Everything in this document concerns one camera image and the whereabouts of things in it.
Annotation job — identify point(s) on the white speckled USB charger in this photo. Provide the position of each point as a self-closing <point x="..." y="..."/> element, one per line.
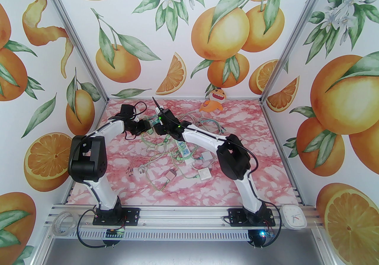
<point x="205" y="175"/>

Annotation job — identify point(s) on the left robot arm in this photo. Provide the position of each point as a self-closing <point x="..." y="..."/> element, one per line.
<point x="108" y="132"/>

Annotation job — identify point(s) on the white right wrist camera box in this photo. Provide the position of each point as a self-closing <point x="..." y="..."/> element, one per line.
<point x="157" y="111"/>

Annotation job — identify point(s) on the white square clock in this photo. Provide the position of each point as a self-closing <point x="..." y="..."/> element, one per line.
<point x="293" y="217"/>

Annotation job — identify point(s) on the aluminium frame post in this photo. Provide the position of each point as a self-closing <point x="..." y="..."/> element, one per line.
<point x="75" y="35"/>
<point x="295" y="35"/>

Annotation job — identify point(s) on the pale pink USB charger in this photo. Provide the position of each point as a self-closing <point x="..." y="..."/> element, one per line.
<point x="170" y="175"/>

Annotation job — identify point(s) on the white power strip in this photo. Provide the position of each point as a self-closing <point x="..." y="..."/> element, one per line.
<point x="185" y="152"/>

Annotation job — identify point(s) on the small circuit board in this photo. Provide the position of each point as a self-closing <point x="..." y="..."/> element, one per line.
<point x="263" y="233"/>
<point x="115" y="232"/>

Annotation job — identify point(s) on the orange plush toy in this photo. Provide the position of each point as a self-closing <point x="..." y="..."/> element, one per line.
<point x="216" y="99"/>

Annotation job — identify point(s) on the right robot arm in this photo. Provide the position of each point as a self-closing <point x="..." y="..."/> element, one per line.
<point x="201" y="137"/>

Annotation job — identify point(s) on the aluminium mounting rail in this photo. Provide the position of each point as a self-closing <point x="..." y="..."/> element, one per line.
<point x="183" y="219"/>

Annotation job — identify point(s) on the teal USB charger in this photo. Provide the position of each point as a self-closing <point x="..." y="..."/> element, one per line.
<point x="154" y="121"/>

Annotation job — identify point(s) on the plain white USB charger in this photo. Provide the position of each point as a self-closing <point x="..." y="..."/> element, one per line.
<point x="206" y="156"/>

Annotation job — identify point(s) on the clear tape roll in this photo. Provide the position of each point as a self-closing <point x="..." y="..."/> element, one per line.
<point x="56" y="223"/>

